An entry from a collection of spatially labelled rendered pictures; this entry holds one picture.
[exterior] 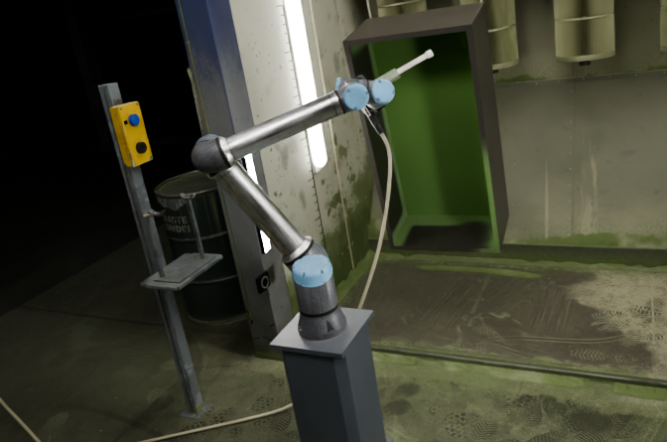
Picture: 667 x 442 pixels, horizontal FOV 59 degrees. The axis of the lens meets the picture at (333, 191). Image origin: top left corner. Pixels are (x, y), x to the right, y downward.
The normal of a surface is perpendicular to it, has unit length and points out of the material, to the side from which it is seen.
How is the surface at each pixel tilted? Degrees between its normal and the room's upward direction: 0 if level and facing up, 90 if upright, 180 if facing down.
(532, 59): 90
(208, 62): 90
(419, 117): 102
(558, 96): 57
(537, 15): 90
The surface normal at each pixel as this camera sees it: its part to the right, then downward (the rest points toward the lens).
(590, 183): -0.44, -0.23
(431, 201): -0.36, 0.52
